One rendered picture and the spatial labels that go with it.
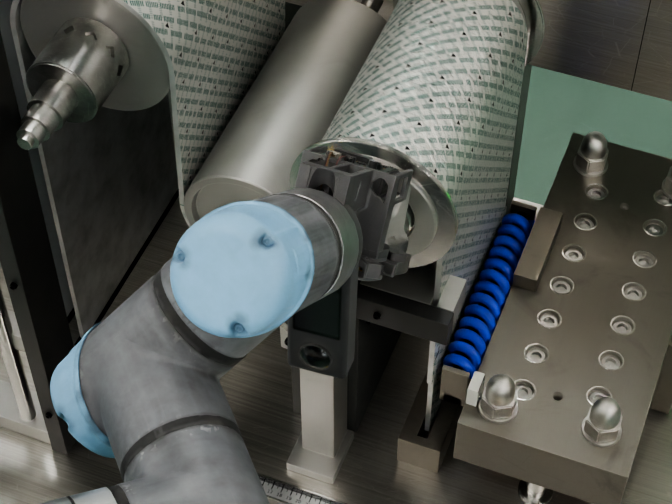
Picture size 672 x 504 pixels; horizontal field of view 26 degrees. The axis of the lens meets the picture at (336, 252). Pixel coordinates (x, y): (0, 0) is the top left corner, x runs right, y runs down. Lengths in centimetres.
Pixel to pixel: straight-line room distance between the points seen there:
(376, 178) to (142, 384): 25
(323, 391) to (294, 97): 28
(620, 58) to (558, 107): 165
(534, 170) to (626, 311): 155
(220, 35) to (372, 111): 16
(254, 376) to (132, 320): 65
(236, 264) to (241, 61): 54
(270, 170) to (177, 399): 44
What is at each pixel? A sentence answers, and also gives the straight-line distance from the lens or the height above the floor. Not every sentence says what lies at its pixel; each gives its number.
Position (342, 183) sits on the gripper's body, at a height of 144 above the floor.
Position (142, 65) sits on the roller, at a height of 133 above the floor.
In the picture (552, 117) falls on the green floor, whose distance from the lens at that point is 309.
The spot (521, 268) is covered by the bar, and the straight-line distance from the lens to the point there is 144.
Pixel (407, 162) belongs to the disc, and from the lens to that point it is 115.
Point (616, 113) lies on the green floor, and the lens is 312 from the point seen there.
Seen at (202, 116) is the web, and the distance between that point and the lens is 129.
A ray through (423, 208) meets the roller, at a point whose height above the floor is 127.
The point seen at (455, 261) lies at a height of 115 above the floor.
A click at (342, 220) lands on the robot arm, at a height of 144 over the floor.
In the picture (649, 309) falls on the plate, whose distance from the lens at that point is 145.
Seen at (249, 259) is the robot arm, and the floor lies 152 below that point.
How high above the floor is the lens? 215
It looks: 50 degrees down
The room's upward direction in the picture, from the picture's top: straight up
